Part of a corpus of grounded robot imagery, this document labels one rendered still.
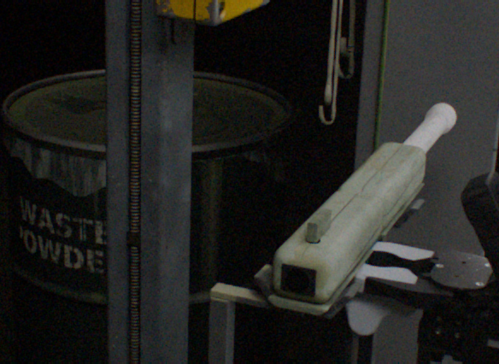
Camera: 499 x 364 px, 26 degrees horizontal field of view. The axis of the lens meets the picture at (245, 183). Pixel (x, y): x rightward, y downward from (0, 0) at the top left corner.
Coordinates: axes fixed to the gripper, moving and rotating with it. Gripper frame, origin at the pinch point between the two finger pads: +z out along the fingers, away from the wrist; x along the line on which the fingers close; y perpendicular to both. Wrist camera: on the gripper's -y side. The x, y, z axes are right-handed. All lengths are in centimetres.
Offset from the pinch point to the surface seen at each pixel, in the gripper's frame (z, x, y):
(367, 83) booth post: 10.9, 46.6, -3.1
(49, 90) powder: 94, 104, 23
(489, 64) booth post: -4.0, 46.5, -7.4
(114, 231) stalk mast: 19.5, -3.4, 0.2
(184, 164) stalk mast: 14.5, 0.5, -5.6
